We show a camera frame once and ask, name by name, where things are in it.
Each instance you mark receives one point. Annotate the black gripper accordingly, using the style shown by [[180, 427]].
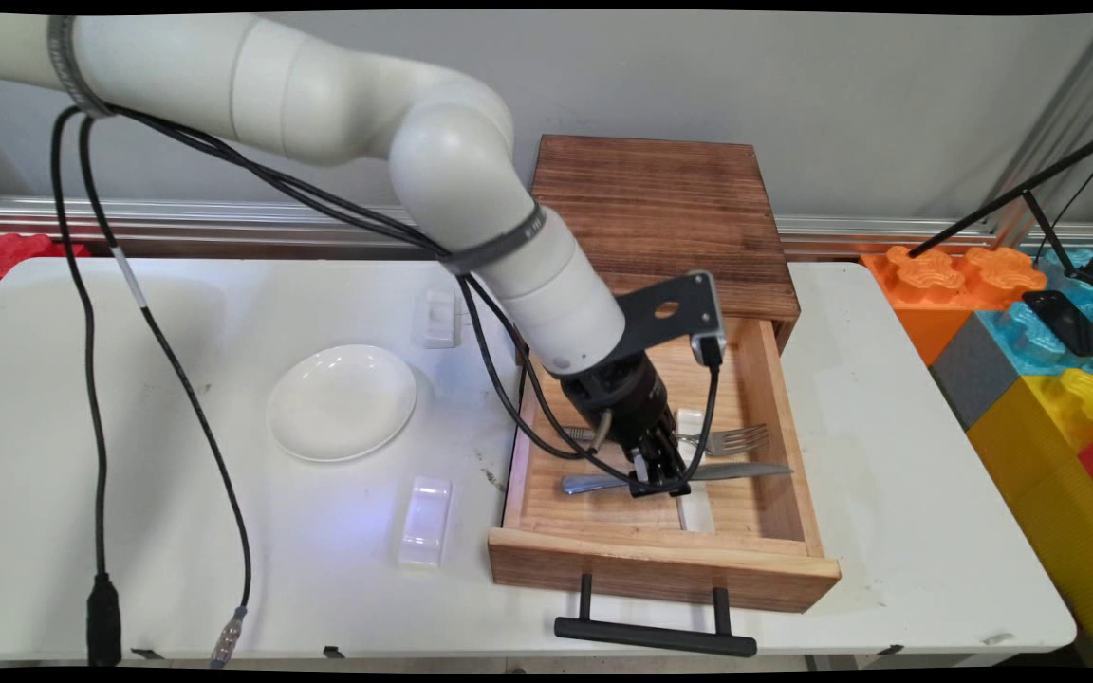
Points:
[[618, 398]]

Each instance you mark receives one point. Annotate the silver table knife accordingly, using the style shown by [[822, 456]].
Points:
[[746, 470]]

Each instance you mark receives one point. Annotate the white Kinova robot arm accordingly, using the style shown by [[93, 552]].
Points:
[[319, 95]]

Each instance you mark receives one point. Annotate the silver fork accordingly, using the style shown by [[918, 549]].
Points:
[[736, 439]]

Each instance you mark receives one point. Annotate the dark wooden drawer cabinet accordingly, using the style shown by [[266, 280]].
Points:
[[698, 209]]

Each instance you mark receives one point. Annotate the orange foam block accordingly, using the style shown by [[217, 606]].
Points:
[[926, 294]]

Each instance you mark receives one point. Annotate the grey foam block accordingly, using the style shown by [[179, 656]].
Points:
[[973, 375]]

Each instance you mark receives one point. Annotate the white round plate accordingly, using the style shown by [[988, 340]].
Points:
[[342, 403]]

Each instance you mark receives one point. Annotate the blue foam block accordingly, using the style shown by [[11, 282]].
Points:
[[1011, 332]]

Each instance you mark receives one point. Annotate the black smartphone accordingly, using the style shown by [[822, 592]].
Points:
[[1068, 324]]

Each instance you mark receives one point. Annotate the black tripod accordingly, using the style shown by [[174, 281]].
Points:
[[1011, 199]]

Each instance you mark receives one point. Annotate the red studded foam block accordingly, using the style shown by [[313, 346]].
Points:
[[10, 256]]

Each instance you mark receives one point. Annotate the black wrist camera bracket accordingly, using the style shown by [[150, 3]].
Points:
[[670, 308]]

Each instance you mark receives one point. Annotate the aluminium wall rail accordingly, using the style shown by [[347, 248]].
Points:
[[224, 223]]

